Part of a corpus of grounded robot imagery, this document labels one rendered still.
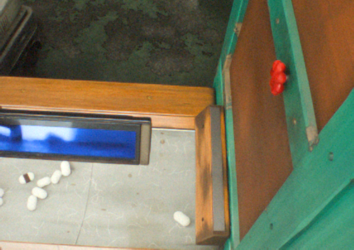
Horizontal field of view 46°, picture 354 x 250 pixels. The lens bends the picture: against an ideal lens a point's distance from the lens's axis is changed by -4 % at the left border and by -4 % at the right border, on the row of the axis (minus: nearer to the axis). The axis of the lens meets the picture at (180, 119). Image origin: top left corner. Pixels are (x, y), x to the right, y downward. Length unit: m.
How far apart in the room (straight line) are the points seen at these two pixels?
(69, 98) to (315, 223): 0.75
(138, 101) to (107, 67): 1.06
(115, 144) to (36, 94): 0.49
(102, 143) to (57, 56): 1.56
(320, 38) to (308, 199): 0.17
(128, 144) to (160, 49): 1.57
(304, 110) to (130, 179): 0.58
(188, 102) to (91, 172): 0.29
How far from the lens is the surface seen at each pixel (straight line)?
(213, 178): 0.87
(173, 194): 0.97
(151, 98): 1.07
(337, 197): 0.40
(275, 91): 0.52
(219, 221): 0.83
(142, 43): 2.21
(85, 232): 0.95
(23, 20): 1.89
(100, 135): 0.64
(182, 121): 1.05
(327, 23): 0.47
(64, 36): 2.27
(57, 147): 0.66
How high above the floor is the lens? 1.64
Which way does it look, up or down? 57 degrees down
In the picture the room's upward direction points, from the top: 10 degrees clockwise
